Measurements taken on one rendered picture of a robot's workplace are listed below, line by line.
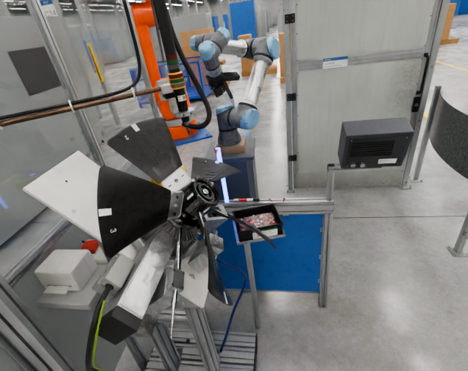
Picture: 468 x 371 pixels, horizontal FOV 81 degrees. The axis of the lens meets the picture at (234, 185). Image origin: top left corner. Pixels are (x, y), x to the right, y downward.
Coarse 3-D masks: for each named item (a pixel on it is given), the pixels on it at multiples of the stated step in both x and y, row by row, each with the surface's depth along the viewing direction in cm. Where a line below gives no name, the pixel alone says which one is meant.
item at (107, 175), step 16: (112, 176) 69; (128, 176) 72; (112, 192) 68; (128, 192) 71; (144, 192) 75; (160, 192) 80; (112, 208) 68; (128, 208) 71; (144, 208) 76; (160, 208) 81; (112, 224) 68; (128, 224) 72; (144, 224) 77; (160, 224) 83; (112, 240) 68; (128, 240) 72; (112, 256) 68
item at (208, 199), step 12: (192, 180) 90; (204, 180) 95; (192, 192) 87; (204, 192) 91; (216, 192) 96; (192, 204) 88; (204, 204) 88; (216, 204) 91; (180, 216) 92; (192, 216) 94
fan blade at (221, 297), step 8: (208, 240) 82; (208, 248) 78; (208, 256) 75; (208, 264) 73; (216, 264) 80; (208, 272) 71; (216, 272) 77; (208, 280) 69; (216, 280) 74; (208, 288) 68; (216, 288) 72; (224, 288) 81; (216, 296) 70; (232, 304) 83
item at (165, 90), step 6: (162, 90) 81; (168, 90) 82; (168, 96) 82; (174, 96) 83; (174, 102) 84; (174, 108) 85; (192, 108) 88; (174, 114) 86; (180, 114) 85; (186, 114) 85; (192, 114) 87
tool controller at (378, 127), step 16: (352, 128) 117; (368, 128) 115; (384, 128) 114; (400, 128) 112; (352, 144) 117; (368, 144) 116; (384, 144) 115; (400, 144) 114; (352, 160) 123; (368, 160) 122; (384, 160) 121; (400, 160) 121
